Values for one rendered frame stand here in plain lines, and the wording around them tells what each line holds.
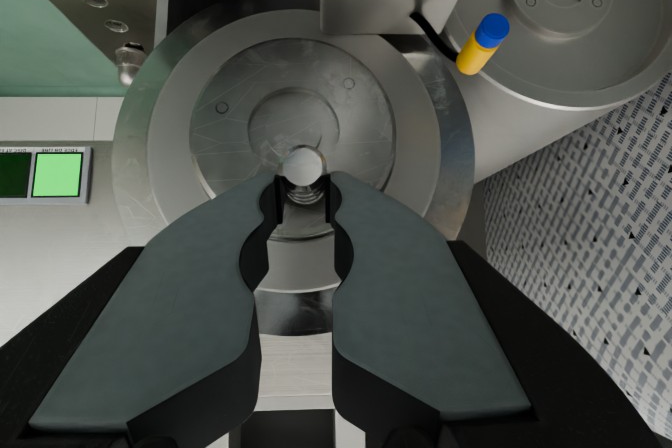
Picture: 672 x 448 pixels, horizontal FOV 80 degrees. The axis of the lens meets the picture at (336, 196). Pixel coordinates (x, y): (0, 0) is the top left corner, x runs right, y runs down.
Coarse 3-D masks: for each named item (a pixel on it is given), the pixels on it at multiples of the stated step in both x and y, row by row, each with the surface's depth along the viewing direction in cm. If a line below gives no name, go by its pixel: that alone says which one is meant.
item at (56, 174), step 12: (48, 156) 48; (60, 156) 48; (72, 156) 48; (36, 168) 48; (48, 168) 48; (60, 168) 48; (72, 168) 48; (36, 180) 48; (48, 180) 48; (60, 180) 48; (72, 180) 48; (36, 192) 47; (48, 192) 47; (60, 192) 47; (72, 192) 48
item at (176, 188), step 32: (224, 32) 16; (256, 32) 16; (288, 32) 16; (320, 32) 17; (192, 64) 16; (384, 64) 16; (160, 96) 16; (192, 96) 16; (416, 96) 16; (160, 128) 16; (416, 128) 16; (160, 160) 15; (416, 160) 16; (160, 192) 15; (192, 192) 15; (384, 192) 16; (416, 192) 16; (288, 256) 15; (320, 256) 15; (256, 288) 15; (288, 288) 15; (320, 288) 15
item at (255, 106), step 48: (288, 48) 15; (336, 48) 15; (240, 96) 15; (288, 96) 15; (336, 96) 15; (384, 96) 15; (192, 144) 14; (240, 144) 14; (288, 144) 14; (336, 144) 15; (384, 144) 14
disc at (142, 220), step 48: (240, 0) 17; (288, 0) 18; (432, 48) 18; (144, 96) 17; (432, 96) 17; (144, 144) 16; (144, 192) 16; (144, 240) 16; (288, 240) 16; (336, 288) 16
